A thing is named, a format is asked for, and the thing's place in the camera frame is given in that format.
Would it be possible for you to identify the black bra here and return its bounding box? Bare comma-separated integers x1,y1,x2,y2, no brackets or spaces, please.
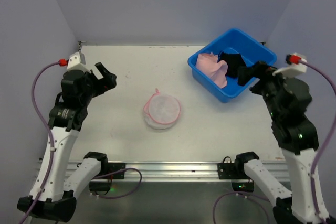
218,52,246,79

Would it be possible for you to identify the pink bra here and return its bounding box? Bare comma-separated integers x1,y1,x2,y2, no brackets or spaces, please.
196,52,228,88

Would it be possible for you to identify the white mesh laundry bag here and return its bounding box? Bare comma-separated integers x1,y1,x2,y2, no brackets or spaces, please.
143,89,181,130

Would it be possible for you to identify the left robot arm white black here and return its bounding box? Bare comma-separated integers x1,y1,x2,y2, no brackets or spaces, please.
17,62,117,223

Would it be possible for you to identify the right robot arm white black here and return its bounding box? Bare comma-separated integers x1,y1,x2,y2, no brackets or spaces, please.
235,61,335,223

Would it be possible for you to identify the blue plastic tub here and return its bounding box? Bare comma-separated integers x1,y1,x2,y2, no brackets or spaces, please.
187,28,277,103

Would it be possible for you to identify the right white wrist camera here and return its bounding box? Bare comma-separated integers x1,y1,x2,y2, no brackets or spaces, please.
272,53,307,78

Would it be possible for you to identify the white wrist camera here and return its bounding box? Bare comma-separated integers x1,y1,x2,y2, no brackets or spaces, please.
66,52,90,72
272,53,307,78

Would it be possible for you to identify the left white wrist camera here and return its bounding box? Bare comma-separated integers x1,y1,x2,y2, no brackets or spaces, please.
66,52,90,72

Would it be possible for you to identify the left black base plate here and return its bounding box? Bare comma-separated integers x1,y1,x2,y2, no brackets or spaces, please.
107,162,126,180

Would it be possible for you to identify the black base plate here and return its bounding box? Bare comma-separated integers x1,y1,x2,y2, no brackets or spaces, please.
217,156,239,180
107,162,126,180

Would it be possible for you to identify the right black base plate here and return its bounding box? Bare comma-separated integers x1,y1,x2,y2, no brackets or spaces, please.
217,156,239,180

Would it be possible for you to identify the aluminium mounting rail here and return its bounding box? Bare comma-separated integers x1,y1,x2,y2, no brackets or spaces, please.
35,160,310,183

